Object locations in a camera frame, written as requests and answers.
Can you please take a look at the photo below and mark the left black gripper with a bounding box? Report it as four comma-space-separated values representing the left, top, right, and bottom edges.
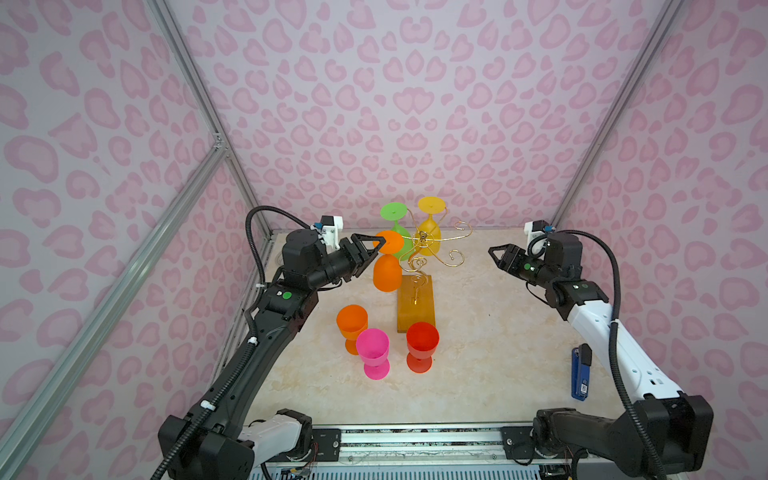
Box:
307, 234, 385, 293

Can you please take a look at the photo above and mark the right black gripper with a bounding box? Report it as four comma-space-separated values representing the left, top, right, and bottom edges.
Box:
488, 243, 559, 290

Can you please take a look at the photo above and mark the orange wine glass back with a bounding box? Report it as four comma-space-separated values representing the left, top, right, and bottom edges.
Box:
373, 230, 404, 293

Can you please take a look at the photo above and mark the orange wine glass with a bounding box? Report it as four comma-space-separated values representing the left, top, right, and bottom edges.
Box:
373, 230, 404, 293
336, 305, 368, 355

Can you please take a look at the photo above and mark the green wine glass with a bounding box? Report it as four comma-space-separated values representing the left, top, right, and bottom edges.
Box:
380, 202, 413, 261

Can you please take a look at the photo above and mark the yellow wine glass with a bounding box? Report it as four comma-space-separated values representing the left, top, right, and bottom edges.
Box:
416, 196, 446, 257

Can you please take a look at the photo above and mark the orange wine glass front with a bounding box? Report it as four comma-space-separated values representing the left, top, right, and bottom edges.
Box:
336, 305, 368, 355

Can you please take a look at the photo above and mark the pink wine glass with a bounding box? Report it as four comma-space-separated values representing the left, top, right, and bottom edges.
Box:
356, 328, 390, 381

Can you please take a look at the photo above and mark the red wine glass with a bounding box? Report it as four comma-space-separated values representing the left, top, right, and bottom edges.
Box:
406, 322, 440, 374

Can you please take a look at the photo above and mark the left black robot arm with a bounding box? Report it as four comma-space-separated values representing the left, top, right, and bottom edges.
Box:
152, 229, 386, 479

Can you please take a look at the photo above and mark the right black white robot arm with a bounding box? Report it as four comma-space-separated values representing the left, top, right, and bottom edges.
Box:
488, 228, 714, 479

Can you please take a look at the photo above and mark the blue black stapler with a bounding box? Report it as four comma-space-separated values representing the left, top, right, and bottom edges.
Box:
571, 343, 592, 401

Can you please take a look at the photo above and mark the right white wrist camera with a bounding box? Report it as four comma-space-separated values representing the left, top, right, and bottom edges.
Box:
524, 220, 552, 257

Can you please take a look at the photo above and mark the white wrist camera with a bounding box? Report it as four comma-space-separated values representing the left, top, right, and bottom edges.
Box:
524, 220, 552, 257
312, 215, 343, 253

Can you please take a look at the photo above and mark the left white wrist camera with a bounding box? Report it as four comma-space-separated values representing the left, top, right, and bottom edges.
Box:
312, 215, 343, 253

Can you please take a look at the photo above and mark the gold wire glass rack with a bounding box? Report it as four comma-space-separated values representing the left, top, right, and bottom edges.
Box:
397, 205, 473, 333

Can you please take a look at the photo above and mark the right black corrugated cable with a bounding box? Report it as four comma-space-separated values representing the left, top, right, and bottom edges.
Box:
530, 229, 670, 480

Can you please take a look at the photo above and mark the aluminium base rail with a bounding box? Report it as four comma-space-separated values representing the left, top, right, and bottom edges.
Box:
245, 422, 688, 480

